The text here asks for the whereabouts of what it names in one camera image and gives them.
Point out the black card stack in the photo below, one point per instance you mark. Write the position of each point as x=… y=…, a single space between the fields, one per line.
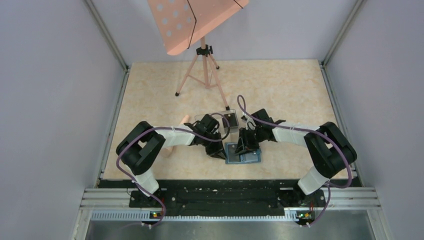
x=230 y=120

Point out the pink toy microphone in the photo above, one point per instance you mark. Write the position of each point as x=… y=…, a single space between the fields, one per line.
x=166 y=152

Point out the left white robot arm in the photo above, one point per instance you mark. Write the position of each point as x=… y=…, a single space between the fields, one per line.
x=140 y=148

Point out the pink music stand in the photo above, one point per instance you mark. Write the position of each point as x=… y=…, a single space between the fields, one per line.
x=182 y=23

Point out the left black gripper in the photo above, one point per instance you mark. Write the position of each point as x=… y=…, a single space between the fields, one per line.
x=217 y=151

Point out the clear plastic box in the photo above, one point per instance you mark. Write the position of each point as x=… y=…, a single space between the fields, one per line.
x=219 y=117

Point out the teal card holder wallet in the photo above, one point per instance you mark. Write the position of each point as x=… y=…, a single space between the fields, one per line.
x=232 y=158

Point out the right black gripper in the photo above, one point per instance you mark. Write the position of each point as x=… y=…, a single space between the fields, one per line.
x=244 y=143

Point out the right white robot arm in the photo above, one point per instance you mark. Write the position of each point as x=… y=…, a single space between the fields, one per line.
x=329 y=149

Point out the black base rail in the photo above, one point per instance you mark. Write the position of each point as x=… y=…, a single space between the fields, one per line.
x=228 y=198

